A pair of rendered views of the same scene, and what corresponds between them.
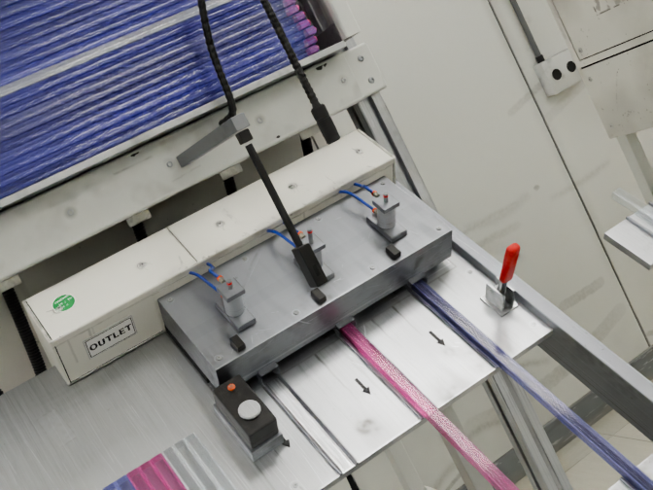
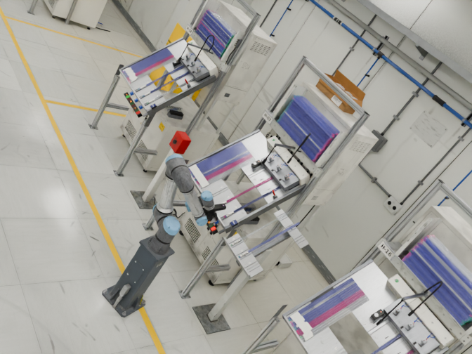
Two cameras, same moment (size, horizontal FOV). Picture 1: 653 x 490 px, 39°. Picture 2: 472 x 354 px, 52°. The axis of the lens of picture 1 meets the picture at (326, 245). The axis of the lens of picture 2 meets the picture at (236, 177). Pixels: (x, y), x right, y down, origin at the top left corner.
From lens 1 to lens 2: 3.24 m
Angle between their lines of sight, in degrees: 61
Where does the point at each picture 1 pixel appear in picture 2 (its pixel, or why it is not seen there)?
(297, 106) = (307, 162)
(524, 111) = not seen: outside the picture
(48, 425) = (260, 144)
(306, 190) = (293, 167)
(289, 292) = (274, 166)
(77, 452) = (256, 148)
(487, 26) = not seen: outside the picture
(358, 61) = (317, 170)
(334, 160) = (300, 171)
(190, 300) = (274, 155)
